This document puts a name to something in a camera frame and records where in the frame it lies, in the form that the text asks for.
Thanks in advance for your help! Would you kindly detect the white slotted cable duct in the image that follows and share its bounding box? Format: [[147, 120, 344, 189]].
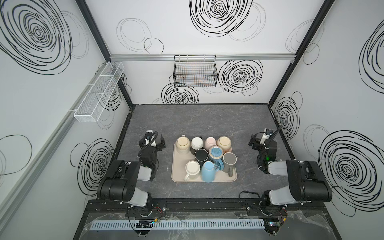
[[89, 219, 265, 231]]

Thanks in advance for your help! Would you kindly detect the blue butterfly mug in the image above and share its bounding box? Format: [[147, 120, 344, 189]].
[[209, 146, 224, 171]]

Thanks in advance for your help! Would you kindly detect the cream peach mug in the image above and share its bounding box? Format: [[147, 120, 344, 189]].
[[217, 136, 232, 153]]

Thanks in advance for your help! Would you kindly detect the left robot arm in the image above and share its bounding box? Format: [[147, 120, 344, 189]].
[[97, 131, 166, 209]]

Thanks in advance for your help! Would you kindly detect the pink mug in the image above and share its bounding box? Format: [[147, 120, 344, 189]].
[[204, 137, 217, 151]]

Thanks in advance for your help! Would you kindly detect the grey mug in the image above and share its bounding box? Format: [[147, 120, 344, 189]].
[[223, 152, 237, 178]]

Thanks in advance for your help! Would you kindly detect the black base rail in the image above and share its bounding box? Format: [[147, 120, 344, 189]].
[[85, 197, 326, 214]]

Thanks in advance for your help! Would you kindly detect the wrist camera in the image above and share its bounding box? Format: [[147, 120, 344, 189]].
[[260, 129, 274, 145], [145, 131, 158, 147]]

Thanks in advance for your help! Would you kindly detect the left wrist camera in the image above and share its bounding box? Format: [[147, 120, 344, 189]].
[[145, 131, 158, 147]]

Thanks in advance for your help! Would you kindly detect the light blue mug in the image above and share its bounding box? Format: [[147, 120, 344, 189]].
[[201, 161, 220, 183]]

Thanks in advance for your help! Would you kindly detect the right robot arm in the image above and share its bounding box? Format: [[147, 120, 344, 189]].
[[249, 130, 333, 207]]

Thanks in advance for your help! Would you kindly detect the white red mug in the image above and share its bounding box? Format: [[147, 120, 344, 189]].
[[184, 161, 201, 182]]

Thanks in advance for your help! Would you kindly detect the beige plastic tray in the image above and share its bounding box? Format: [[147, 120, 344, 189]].
[[172, 144, 238, 183]]

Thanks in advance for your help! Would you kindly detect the white black mug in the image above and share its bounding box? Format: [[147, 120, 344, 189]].
[[190, 137, 204, 155]]

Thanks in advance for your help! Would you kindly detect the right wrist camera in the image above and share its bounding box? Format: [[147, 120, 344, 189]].
[[260, 129, 274, 145]]

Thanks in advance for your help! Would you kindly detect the black wire basket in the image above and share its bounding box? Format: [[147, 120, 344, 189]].
[[173, 55, 219, 88]]

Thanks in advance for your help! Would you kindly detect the cream speckled mug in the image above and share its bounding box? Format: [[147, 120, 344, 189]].
[[176, 135, 191, 154]]

